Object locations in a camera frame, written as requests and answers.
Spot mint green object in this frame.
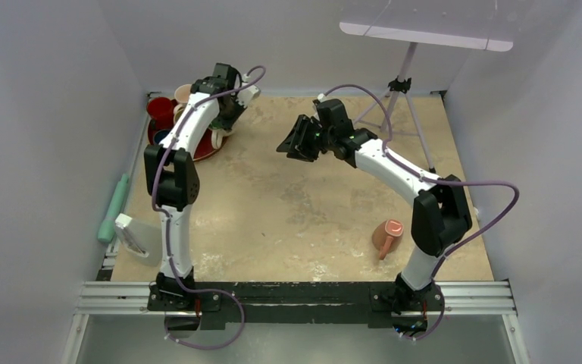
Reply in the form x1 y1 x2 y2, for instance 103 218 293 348
97 174 130 244

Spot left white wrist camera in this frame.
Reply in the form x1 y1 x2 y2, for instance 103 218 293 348
237 75 261 108

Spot white overhead light panel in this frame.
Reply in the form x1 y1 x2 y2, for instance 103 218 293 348
339 0 521 52

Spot dark blue mug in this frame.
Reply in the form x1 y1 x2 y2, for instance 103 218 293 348
152 130 170 145

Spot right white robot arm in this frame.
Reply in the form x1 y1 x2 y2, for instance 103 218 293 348
277 99 472 312

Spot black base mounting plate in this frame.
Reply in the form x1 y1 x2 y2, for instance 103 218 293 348
146 281 444 331

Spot aluminium frame rail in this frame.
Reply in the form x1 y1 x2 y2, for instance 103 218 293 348
61 281 530 363

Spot cream mug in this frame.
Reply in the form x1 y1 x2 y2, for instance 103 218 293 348
211 129 233 150

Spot glossy red mug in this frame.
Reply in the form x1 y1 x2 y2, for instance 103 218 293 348
146 96 175 130

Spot white grey flat device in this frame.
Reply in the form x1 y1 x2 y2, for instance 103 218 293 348
114 213 162 267

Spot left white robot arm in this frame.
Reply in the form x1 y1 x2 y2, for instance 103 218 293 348
143 63 259 311

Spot pink salmon mug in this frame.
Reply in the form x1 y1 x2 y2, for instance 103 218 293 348
371 219 405 260

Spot white tripod stand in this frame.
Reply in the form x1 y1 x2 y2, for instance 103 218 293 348
353 42 437 174

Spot round red lacquer tray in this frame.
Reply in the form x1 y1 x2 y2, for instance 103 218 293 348
147 118 219 162

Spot beige mug sideways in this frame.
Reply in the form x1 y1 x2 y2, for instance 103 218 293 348
173 104 186 124

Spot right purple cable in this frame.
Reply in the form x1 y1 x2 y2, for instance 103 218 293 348
321 83 521 343

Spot white pinkish mug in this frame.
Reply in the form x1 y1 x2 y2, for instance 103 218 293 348
174 84 192 114

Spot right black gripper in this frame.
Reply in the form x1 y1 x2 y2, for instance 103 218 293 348
277 115 335 162

